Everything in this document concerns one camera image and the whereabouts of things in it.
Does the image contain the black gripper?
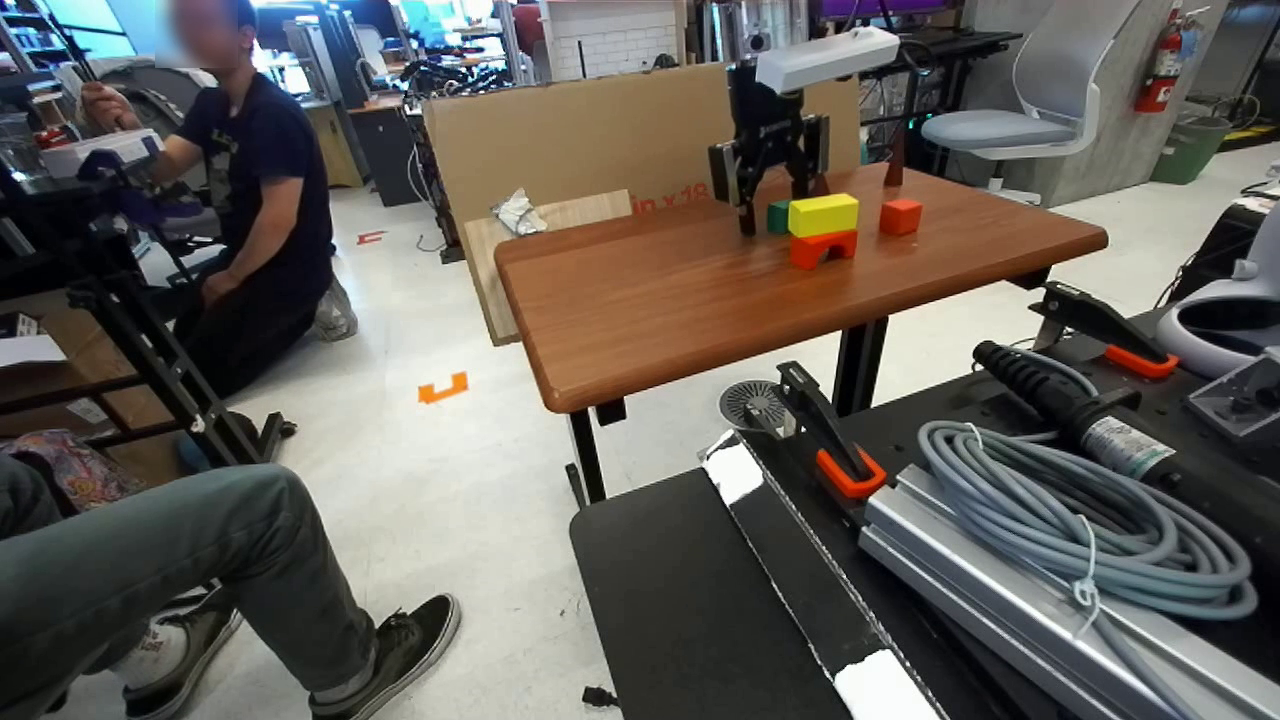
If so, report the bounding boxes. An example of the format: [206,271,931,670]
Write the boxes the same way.
[705,61,833,241]

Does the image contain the yellow block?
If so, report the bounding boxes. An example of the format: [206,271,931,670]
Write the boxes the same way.
[784,189,868,245]

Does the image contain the orange arch block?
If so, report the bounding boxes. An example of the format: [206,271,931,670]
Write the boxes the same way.
[787,228,865,271]

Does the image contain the orange cube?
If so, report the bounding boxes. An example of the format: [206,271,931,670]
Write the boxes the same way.
[876,198,928,241]

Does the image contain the wooden table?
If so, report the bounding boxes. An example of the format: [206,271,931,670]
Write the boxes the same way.
[493,161,1111,511]

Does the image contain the flattened cardboard box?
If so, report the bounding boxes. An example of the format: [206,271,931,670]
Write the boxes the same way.
[462,184,640,354]

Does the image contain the large cardboard sheet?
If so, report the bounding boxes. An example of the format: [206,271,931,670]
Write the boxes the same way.
[419,61,868,265]

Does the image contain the white board panel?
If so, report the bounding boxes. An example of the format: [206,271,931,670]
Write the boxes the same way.
[542,0,694,84]

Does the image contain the black clamp orange trigger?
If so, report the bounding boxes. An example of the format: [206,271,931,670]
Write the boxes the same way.
[1028,275,1185,386]
[715,357,893,510]

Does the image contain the white office chair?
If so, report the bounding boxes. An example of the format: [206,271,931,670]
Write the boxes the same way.
[916,0,1152,203]

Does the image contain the orange floor marker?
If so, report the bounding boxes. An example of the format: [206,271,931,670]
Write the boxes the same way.
[411,368,471,410]

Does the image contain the red fire extinguisher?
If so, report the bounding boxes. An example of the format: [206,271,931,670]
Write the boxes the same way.
[1131,6,1192,116]

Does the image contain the green bin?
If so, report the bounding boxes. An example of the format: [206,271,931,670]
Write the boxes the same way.
[1152,116,1234,189]

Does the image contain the black cart plate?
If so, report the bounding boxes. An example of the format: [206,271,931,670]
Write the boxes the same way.
[568,469,858,720]

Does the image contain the crouching person black shirt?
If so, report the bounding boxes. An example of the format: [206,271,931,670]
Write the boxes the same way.
[77,0,361,404]

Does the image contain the black sneaker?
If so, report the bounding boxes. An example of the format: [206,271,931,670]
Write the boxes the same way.
[307,592,464,720]

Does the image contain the black tripod stand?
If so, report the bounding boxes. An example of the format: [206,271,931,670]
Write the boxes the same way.
[0,145,291,473]

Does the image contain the seated person grey trousers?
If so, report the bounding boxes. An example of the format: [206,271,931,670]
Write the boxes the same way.
[0,424,392,720]

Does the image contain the grey sneaker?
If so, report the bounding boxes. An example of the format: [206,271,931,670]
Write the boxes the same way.
[114,583,247,720]

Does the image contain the black ribbed handle with label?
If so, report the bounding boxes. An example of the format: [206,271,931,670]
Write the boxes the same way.
[973,336,1185,490]

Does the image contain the black cart frame bar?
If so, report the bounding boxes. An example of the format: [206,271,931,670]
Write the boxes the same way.
[700,436,945,720]

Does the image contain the grey coiled cable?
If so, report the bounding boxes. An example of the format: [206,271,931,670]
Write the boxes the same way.
[916,418,1263,634]

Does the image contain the silver aluminium rail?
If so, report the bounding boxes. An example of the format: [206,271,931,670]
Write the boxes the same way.
[858,465,1280,720]

